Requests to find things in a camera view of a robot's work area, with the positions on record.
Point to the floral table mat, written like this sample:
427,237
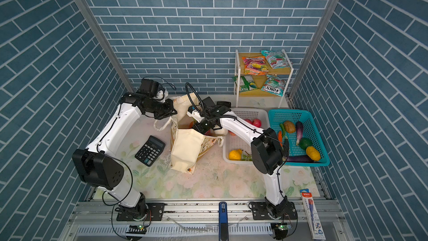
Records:
213,178

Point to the brown potato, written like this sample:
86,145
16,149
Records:
289,126

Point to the black calculator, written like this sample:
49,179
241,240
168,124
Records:
150,151

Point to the green snack bag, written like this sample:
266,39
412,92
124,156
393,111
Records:
245,83

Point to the green chili pepper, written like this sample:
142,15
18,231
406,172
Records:
283,130

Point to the red apple right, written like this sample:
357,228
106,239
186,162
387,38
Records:
257,123

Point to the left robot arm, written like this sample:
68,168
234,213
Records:
99,164

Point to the yellow lemon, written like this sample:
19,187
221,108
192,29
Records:
235,155

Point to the blue black handheld device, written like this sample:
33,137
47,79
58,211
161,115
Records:
223,234

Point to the teal candy bag upper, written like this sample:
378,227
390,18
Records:
276,59

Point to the green bell pepper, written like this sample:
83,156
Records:
304,143

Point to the purple eggplant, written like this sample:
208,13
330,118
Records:
299,132

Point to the pink snack bag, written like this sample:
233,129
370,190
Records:
255,65

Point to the green grapes bunch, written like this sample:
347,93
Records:
246,156

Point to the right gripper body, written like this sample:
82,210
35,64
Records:
204,126

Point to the cream floral tote bag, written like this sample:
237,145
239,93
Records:
188,145

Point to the white plastic basket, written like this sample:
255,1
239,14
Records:
235,142

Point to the dark long eggplant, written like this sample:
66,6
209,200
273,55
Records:
300,159

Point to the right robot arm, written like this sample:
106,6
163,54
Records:
268,153

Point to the white wooden shelf rack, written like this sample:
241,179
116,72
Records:
261,79

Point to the orange carrot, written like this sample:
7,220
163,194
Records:
280,138

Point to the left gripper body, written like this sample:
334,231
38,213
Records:
162,109

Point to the teal plastic basket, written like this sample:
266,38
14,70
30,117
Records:
311,131

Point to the teal Fox's candy bag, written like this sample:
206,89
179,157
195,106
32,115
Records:
274,85

